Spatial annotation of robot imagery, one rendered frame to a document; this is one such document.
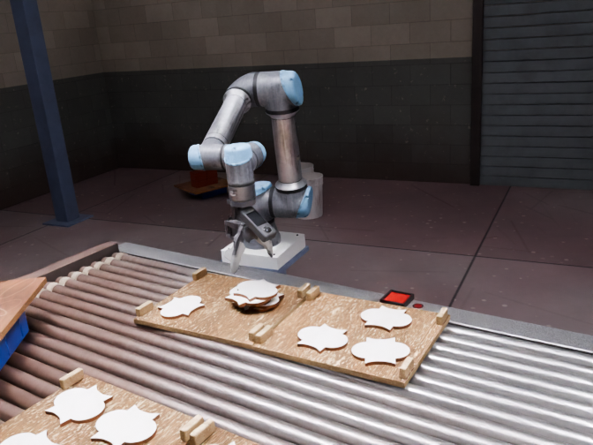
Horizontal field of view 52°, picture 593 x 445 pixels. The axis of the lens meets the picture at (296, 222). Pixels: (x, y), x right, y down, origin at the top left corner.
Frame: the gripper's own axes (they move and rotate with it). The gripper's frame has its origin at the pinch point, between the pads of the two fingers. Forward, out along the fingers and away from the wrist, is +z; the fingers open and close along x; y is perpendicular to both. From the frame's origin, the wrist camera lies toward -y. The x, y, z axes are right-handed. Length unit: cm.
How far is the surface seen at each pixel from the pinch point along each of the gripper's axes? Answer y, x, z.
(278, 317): -10.7, 2.2, 12.0
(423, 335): -48, -13, 12
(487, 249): 77, -286, 106
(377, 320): -34.9, -11.4, 11.0
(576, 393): -86, -15, 14
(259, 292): -2.9, 1.4, 6.9
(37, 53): 435, -133, -53
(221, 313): 4.4, 10.6, 12.0
